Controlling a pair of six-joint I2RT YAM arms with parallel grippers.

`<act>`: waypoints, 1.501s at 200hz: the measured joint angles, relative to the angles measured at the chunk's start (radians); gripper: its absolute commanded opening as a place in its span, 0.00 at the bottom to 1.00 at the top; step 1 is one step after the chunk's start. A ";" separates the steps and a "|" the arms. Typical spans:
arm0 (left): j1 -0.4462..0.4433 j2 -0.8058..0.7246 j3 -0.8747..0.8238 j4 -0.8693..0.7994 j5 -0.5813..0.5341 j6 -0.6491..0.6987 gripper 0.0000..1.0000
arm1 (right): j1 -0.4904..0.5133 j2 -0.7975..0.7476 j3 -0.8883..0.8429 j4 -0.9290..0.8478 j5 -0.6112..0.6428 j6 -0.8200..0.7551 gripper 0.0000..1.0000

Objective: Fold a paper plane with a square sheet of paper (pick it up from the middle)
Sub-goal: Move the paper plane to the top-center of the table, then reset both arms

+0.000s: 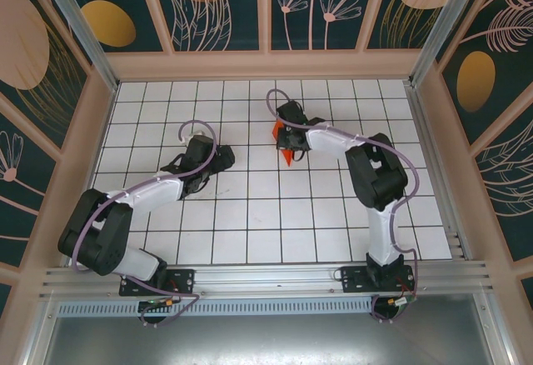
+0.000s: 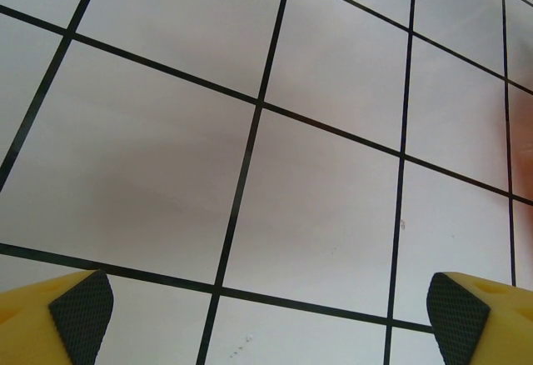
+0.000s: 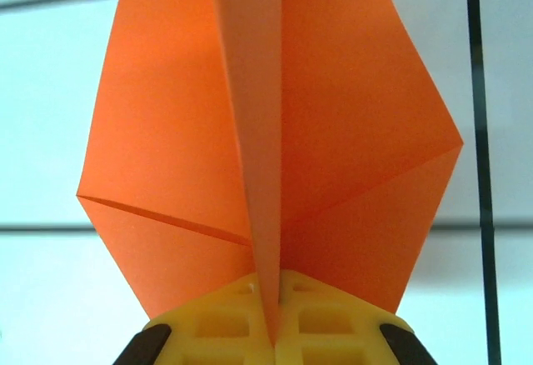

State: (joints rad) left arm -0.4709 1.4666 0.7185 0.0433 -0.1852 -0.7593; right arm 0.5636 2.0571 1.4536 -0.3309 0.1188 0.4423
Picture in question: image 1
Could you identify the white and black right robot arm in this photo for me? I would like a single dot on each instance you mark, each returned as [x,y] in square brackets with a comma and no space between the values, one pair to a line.
[329,142]

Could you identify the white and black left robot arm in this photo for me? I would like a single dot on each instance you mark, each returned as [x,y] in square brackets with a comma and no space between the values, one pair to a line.
[154,194]

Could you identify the grey metal sheet panel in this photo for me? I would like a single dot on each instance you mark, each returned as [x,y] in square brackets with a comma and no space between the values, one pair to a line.
[266,340]

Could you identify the small electronics board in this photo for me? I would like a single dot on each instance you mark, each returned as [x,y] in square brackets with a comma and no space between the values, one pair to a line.
[160,303]
[401,301]

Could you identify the aluminium mounting rail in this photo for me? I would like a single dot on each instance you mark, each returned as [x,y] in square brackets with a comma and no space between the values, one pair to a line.
[266,279]

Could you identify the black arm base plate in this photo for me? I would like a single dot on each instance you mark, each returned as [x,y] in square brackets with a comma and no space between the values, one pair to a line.
[354,279]
[179,281]

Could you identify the aluminium side rail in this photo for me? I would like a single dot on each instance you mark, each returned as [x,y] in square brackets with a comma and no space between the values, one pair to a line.
[438,173]

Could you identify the aluminium frame post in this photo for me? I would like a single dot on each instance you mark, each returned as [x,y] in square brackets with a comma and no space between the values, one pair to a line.
[83,27]
[449,19]

